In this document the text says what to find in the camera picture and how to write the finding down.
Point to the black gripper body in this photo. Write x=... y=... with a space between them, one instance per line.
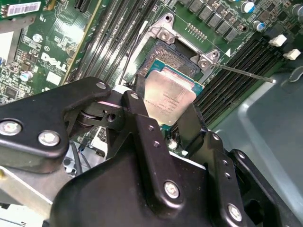
x=113 y=194

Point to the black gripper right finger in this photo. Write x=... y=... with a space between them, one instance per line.
x=220 y=165

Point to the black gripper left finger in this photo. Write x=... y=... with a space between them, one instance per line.
x=35 y=123

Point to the silver CPU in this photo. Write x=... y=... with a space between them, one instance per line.
x=165 y=94

